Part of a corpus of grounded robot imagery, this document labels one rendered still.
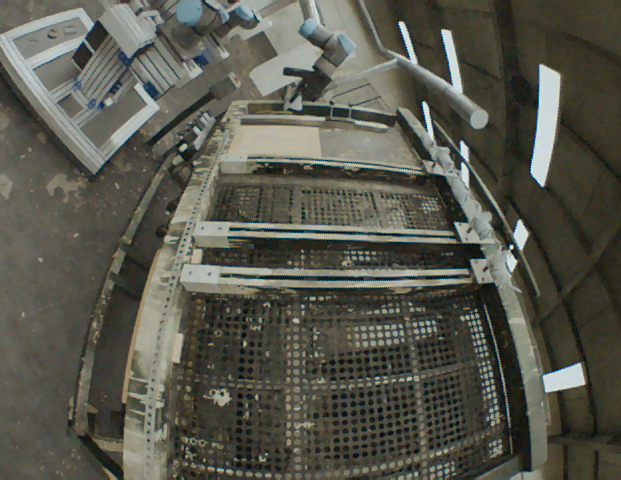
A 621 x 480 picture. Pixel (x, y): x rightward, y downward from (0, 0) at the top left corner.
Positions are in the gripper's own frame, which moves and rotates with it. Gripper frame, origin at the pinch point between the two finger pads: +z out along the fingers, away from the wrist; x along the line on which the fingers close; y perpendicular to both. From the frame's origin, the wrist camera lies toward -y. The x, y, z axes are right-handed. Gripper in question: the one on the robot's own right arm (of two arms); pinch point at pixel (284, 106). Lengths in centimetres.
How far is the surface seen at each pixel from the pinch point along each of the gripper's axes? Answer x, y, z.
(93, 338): -77, -41, 107
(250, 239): -40, 10, 30
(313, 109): 81, 29, 18
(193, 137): 26, -30, 51
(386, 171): 4, 57, -2
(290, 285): -58, 21, 22
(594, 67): 89, 185, -240
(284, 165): 2.8, 16.2, 24.7
